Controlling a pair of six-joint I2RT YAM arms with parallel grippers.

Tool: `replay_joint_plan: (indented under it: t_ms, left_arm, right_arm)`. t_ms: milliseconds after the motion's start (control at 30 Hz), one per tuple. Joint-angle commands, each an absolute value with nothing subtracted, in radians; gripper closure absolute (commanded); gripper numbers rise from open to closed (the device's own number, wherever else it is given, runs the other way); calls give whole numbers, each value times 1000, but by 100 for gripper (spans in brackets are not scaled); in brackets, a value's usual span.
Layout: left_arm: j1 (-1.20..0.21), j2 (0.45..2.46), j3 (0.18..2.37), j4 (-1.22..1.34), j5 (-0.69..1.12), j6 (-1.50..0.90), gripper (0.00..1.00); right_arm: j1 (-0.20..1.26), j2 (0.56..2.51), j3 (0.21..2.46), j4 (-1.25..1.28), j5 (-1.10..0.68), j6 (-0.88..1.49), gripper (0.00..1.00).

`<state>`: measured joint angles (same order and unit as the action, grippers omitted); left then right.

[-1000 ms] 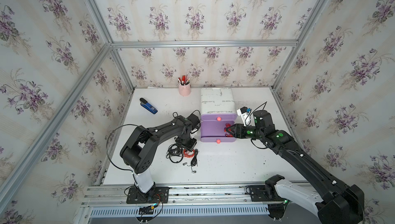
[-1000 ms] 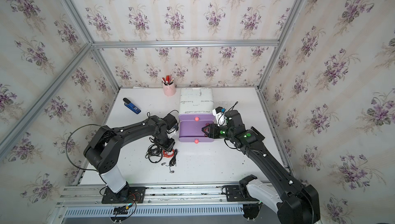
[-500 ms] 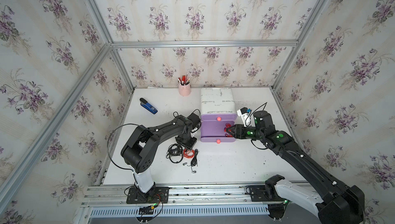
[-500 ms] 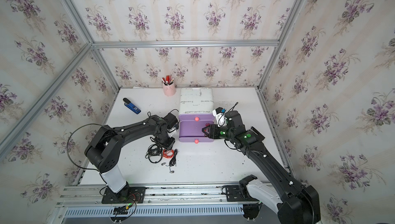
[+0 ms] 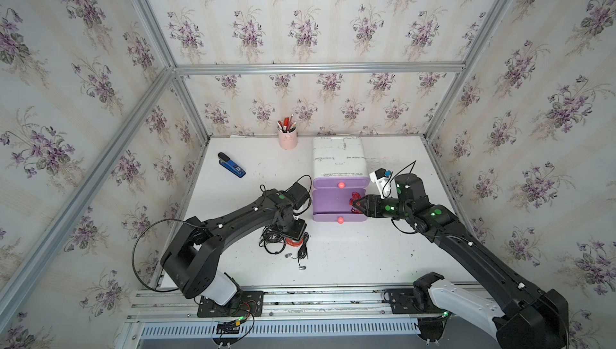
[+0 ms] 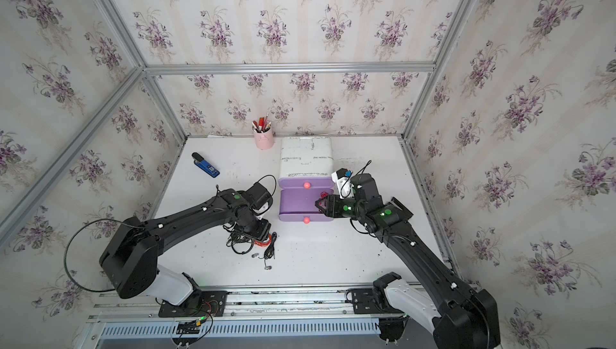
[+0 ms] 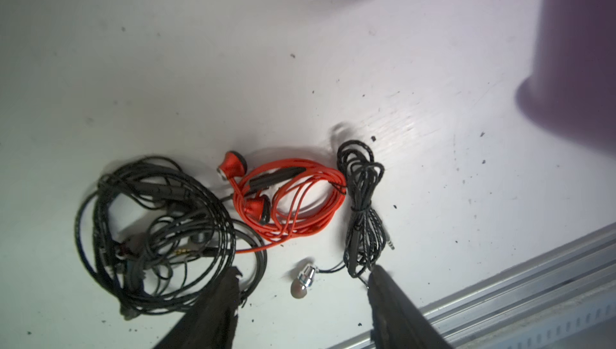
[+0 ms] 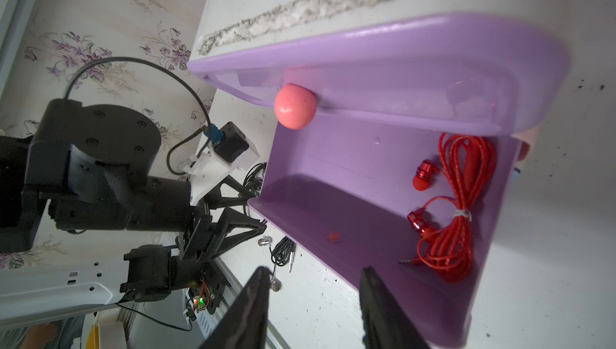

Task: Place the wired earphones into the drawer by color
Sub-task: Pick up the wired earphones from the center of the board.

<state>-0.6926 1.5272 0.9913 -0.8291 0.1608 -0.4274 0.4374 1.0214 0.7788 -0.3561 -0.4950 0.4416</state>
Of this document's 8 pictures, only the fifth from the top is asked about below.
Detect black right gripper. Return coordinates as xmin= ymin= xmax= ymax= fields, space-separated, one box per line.
xmin=350 ymin=192 xmax=412 ymax=222

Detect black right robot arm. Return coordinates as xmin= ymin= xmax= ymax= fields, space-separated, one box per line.
xmin=352 ymin=174 xmax=569 ymax=348

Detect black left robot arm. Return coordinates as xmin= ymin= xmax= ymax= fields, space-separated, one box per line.
xmin=131 ymin=182 xmax=312 ymax=306

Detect white drawer cabinet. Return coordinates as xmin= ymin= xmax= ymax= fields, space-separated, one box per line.
xmin=312 ymin=137 xmax=368 ymax=178

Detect pink pen cup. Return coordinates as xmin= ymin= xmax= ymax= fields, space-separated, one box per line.
xmin=278 ymin=130 xmax=298 ymax=150

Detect blue stapler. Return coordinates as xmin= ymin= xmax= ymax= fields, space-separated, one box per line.
xmin=218 ymin=152 xmax=245 ymax=178

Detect red pens in cup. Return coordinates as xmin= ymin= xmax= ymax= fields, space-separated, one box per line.
xmin=277 ymin=116 xmax=297 ymax=134

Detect black wired earphones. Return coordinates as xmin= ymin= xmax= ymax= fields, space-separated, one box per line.
xmin=285 ymin=232 xmax=310 ymax=270
xmin=258 ymin=226 xmax=287 ymax=255

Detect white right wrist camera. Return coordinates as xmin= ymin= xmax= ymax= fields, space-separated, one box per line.
xmin=369 ymin=168 xmax=393 ymax=199

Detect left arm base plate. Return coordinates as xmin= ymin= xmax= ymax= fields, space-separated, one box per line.
xmin=197 ymin=291 xmax=265 ymax=318

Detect aluminium frame rail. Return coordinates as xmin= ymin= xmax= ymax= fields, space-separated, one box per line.
xmin=174 ymin=61 xmax=465 ymax=76

